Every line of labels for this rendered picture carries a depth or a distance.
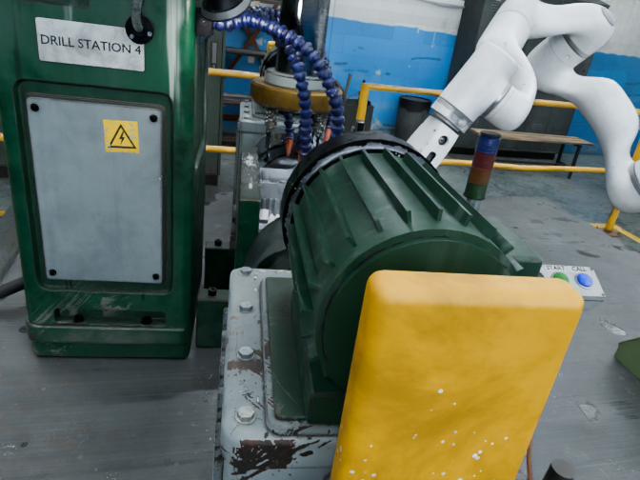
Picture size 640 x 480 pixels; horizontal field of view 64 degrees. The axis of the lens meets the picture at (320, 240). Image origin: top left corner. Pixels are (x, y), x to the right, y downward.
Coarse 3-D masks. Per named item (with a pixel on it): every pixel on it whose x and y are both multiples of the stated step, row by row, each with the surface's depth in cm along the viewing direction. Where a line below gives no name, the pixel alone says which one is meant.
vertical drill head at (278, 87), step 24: (288, 0) 90; (312, 0) 89; (288, 24) 92; (312, 24) 91; (312, 48) 93; (288, 72) 95; (312, 72) 95; (264, 96) 94; (288, 96) 92; (312, 96) 92; (312, 120) 106; (312, 144) 109
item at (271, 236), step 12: (264, 228) 88; (276, 228) 84; (264, 240) 84; (276, 240) 80; (252, 252) 85; (264, 252) 80; (276, 252) 77; (252, 264) 82; (264, 264) 77; (276, 264) 74; (288, 264) 73
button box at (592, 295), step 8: (544, 272) 97; (552, 272) 97; (568, 272) 98; (576, 272) 99; (584, 272) 99; (592, 272) 99; (576, 280) 97; (592, 280) 98; (576, 288) 96; (584, 288) 96; (592, 288) 97; (600, 288) 97; (584, 296) 96; (592, 296) 96; (600, 296) 96; (584, 304) 98; (592, 304) 98
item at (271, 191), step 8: (264, 168) 111; (264, 176) 110; (272, 176) 112; (280, 176) 112; (288, 176) 112; (264, 184) 102; (272, 184) 102; (280, 184) 103; (264, 192) 103; (272, 192) 103; (280, 192) 103; (264, 200) 103; (272, 200) 104; (280, 200) 104; (264, 208) 104; (272, 208) 105
